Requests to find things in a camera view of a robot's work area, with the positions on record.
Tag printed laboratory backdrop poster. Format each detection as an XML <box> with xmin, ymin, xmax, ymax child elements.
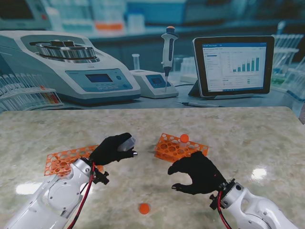
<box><xmin>0</xmin><ymin>0</ymin><xmax>305</xmax><ymax>117</ymax></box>

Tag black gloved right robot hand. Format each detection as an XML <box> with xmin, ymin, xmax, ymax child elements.
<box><xmin>168</xmin><ymin>151</ymin><xmax>227</xmax><ymax>195</ymax></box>

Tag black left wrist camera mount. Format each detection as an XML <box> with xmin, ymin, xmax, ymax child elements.
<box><xmin>92</xmin><ymin>170</ymin><xmax>110</xmax><ymax>185</ymax></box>

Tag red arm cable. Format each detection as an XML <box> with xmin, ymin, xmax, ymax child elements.
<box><xmin>218</xmin><ymin>190</ymin><xmax>233</xmax><ymax>229</ymax></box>
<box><xmin>68</xmin><ymin>162</ymin><xmax>96</xmax><ymax>229</ymax></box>

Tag orange test tube rack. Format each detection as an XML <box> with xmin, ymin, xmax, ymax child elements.
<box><xmin>154</xmin><ymin>133</ymin><xmax>209</xmax><ymax>165</ymax></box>
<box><xmin>44</xmin><ymin>145</ymin><xmax>104</xmax><ymax>177</ymax></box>

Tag red left arm cable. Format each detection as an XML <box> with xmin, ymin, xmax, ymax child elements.
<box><xmin>68</xmin><ymin>162</ymin><xmax>96</xmax><ymax>229</ymax></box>

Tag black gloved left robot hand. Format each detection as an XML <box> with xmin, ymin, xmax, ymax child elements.
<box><xmin>89</xmin><ymin>133</ymin><xmax>139</xmax><ymax>167</ymax></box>

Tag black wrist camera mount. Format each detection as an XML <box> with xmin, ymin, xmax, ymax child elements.
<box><xmin>209</xmin><ymin>178</ymin><xmax>236</xmax><ymax>211</ymax></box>
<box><xmin>92</xmin><ymin>170</ymin><xmax>110</xmax><ymax>185</ymax></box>

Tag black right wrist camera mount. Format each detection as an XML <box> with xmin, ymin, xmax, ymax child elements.
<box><xmin>209</xmin><ymin>178</ymin><xmax>236</xmax><ymax>211</ymax></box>

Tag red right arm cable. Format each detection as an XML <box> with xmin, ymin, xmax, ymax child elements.
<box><xmin>218</xmin><ymin>190</ymin><xmax>233</xmax><ymax>229</ymax></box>

